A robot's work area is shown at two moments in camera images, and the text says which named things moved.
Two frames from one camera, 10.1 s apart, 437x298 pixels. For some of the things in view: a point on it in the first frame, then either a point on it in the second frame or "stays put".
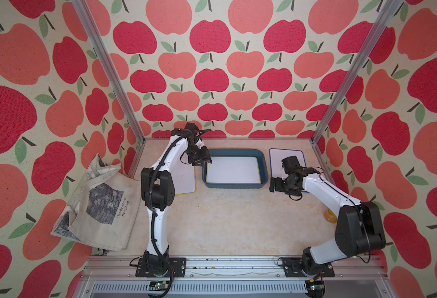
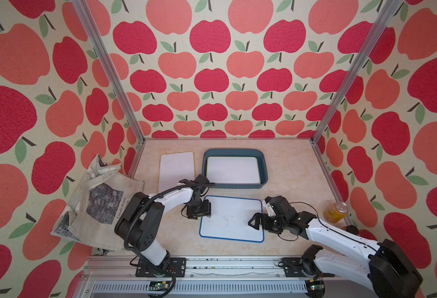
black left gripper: [205, 156] → [207, 212]
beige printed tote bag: [101, 210] stays put
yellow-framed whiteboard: [183, 176] stays put
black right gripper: [277, 184] → [256, 219]
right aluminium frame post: [383, 22] stays put
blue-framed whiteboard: [277, 155] → [229, 219]
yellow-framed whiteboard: [236, 169] stays put
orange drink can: [330, 216] stays put
